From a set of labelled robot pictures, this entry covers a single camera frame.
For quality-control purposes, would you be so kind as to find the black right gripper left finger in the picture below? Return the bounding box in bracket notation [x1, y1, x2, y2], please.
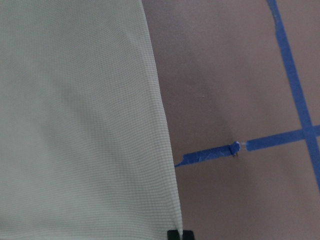
[167, 229, 181, 240]

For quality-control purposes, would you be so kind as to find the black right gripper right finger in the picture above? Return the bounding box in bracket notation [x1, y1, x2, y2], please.
[182, 230, 195, 240]

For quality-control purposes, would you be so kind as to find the olive green long-sleeve shirt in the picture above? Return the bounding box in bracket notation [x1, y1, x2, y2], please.
[0, 0, 183, 240]

